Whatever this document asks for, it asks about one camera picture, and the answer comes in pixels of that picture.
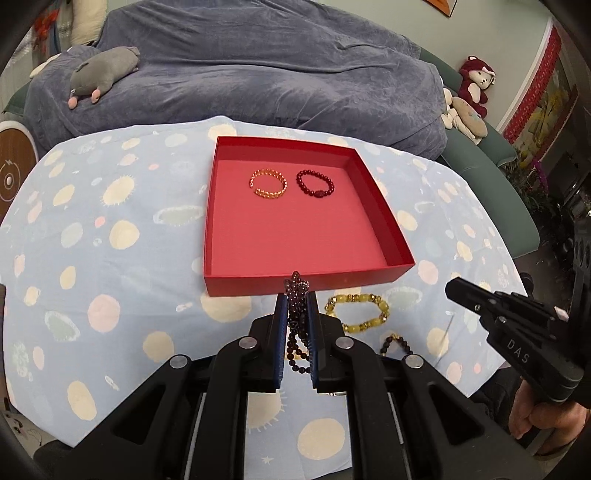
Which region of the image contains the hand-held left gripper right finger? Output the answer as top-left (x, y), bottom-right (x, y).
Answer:
top-left (308, 292), bottom-right (546, 480)

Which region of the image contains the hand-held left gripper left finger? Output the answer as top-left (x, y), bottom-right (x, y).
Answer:
top-left (34, 293), bottom-right (286, 480)

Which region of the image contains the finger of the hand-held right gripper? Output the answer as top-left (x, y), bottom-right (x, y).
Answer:
top-left (444, 277), bottom-right (498, 325)
top-left (493, 291), bottom-right (570, 325)

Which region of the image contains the yellow bead bracelet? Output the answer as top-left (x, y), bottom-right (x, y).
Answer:
top-left (324, 292), bottom-right (390, 334)

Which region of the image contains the purple bead necklace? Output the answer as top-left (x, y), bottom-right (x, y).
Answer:
top-left (283, 271), bottom-right (319, 376)

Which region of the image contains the black bead bracelet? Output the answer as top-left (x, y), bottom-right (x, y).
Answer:
top-left (379, 335), bottom-right (415, 358)

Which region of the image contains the red shallow box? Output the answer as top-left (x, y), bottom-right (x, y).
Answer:
top-left (203, 135), bottom-right (416, 297)

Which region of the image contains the person's right hand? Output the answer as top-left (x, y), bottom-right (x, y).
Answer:
top-left (508, 381), bottom-right (589, 455)

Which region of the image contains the green potted plant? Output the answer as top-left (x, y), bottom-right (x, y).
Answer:
top-left (505, 157), bottom-right (568, 217)

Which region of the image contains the green sofa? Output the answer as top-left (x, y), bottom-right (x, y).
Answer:
top-left (2, 46), bottom-right (541, 257)

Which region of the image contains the light blue spotted tablecloth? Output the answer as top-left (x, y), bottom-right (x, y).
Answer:
top-left (0, 115), bottom-right (532, 480)

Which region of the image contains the beige plush toy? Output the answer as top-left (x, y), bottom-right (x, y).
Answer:
top-left (441, 88), bottom-right (489, 145)

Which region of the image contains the red monkey plush toy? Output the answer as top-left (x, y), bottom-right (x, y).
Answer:
top-left (457, 55), bottom-right (497, 118)

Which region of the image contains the blue-grey blanket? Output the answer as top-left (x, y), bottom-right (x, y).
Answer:
top-left (23, 0), bottom-right (448, 160)

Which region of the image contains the round white wooden-top device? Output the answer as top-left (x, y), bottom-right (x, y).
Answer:
top-left (0, 120), bottom-right (37, 222)

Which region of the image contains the grey plush toy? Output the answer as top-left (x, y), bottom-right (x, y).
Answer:
top-left (67, 46), bottom-right (141, 110)

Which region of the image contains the white cushion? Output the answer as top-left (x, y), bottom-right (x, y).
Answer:
top-left (30, 53), bottom-right (63, 78)

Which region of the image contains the white sheer curtain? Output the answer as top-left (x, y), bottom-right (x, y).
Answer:
top-left (0, 28), bottom-right (47, 116)

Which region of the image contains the blue curtain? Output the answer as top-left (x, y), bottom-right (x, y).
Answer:
top-left (46, 18), bottom-right (63, 56)

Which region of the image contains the dark red bead bracelet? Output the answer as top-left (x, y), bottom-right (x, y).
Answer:
top-left (295, 169), bottom-right (335, 200)

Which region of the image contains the gold bracelet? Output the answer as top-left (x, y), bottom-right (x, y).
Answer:
top-left (249, 169), bottom-right (289, 200)

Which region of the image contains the red fringed wall hanging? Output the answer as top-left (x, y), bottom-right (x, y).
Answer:
top-left (503, 23), bottom-right (561, 139)

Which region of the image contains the orange wall picture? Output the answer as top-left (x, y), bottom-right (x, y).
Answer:
top-left (425, 0), bottom-right (455, 19)

